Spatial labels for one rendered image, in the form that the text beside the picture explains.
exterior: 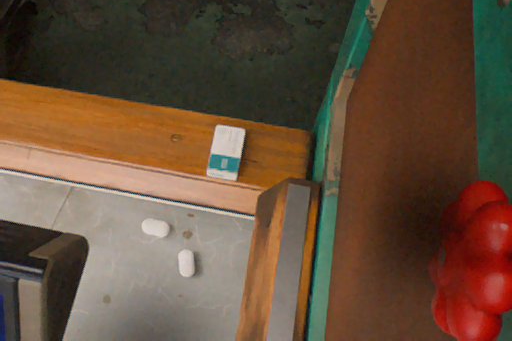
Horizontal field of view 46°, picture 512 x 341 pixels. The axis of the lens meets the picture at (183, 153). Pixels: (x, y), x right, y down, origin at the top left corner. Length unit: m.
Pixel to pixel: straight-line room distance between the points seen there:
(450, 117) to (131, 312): 0.45
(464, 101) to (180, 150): 0.47
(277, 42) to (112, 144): 1.15
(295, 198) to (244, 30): 1.28
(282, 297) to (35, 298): 0.29
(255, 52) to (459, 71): 1.50
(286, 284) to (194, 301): 0.15
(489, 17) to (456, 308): 0.12
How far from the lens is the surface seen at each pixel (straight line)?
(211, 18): 1.87
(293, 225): 0.58
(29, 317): 0.32
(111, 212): 0.72
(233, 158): 0.69
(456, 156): 0.29
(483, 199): 0.17
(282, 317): 0.55
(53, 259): 0.31
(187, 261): 0.67
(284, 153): 0.73
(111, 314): 0.68
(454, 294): 0.17
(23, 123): 0.77
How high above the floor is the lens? 1.39
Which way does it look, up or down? 61 degrees down
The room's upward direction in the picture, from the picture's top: 1 degrees counter-clockwise
